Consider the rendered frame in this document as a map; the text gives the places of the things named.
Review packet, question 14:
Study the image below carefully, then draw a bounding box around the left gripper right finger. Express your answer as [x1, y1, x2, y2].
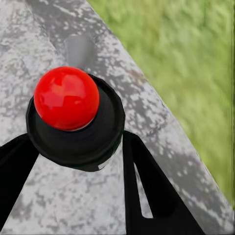
[122, 130, 205, 235]

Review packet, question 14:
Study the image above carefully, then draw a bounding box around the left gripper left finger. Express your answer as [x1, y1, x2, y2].
[0, 133, 39, 232]

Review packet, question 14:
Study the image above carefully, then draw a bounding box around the insectifuge atomizer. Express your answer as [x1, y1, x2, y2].
[25, 35, 125, 172]

